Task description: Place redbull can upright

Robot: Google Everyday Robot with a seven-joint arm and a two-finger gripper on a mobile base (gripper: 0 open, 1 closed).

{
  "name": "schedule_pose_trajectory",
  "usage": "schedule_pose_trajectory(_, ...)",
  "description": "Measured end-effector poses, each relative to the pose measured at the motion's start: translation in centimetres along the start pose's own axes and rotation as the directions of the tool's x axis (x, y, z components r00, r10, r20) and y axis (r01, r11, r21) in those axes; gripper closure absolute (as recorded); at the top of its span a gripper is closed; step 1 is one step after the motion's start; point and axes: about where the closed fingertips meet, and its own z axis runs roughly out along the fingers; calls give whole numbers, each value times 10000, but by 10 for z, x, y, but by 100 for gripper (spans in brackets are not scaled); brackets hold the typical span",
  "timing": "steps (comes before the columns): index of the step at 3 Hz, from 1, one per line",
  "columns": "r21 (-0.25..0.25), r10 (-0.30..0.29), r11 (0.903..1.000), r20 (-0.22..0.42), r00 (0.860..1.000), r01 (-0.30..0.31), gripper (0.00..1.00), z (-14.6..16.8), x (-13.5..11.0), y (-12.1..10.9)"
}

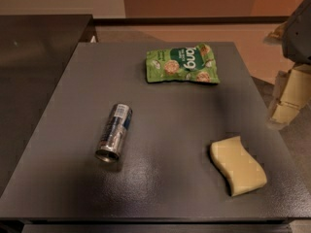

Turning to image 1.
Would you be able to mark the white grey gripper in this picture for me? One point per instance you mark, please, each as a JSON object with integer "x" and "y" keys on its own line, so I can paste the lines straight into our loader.
{"x": 298, "y": 33}

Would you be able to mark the silver blue redbull can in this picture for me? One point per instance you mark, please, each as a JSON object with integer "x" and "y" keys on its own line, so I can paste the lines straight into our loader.
{"x": 114, "y": 133}

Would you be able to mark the green snack bag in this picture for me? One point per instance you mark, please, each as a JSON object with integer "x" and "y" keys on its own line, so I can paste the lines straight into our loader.
{"x": 196, "y": 64}

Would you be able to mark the yellow sponge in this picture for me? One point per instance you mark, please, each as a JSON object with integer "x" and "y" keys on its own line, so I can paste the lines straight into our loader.
{"x": 241, "y": 170}

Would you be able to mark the dark side table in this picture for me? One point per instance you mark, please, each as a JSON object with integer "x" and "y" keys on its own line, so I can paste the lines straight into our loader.
{"x": 34, "y": 52}

